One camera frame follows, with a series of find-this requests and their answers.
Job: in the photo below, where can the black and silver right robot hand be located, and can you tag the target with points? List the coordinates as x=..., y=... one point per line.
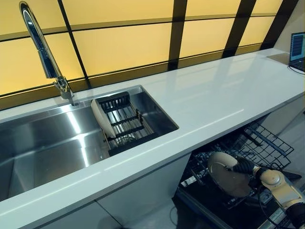
x=245, y=165

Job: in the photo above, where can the cream round ceramic plate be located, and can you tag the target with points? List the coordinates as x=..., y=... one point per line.
x=101, y=117
x=226, y=181

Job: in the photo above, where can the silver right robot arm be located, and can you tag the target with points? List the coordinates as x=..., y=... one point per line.
x=274, y=179

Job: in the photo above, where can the black open dishwasher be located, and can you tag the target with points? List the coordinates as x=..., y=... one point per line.
x=190, y=198

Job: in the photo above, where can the white cabinet door beside laptop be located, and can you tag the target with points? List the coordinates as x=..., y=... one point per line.
x=286, y=114

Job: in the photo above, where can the narrow white cabinet door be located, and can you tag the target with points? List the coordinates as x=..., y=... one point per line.
x=143, y=190

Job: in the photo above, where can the black dish drying rack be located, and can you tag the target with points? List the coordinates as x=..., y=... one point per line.
x=128, y=124

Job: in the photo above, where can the black open laptop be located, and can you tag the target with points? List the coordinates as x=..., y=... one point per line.
x=297, y=47

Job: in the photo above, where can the stainless steel kitchen sink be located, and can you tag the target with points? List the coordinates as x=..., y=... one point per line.
x=47, y=143

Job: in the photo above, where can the wide white cabinet door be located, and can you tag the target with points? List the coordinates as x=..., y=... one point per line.
x=47, y=219

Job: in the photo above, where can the chrome gooseneck kitchen faucet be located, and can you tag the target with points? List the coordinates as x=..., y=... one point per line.
x=45, y=55

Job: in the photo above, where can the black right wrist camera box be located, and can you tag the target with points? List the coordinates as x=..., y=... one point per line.
x=254, y=183

